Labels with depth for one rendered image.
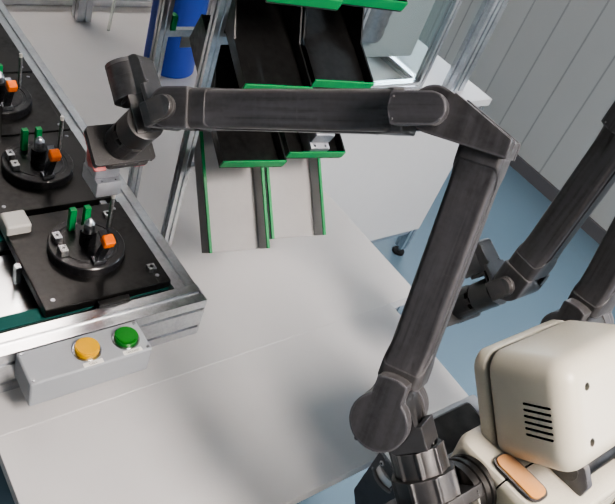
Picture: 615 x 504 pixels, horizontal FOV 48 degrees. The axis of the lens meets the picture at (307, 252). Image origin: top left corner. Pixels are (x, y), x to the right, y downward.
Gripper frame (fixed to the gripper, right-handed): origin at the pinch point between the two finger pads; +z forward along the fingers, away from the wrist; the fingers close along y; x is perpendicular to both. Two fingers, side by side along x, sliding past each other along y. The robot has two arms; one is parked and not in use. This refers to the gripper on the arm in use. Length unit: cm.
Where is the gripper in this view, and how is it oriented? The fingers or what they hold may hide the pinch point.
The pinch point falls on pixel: (103, 159)
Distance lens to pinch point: 122.9
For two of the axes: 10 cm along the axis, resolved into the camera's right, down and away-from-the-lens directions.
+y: -7.9, 1.9, -5.9
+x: 2.6, 9.6, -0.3
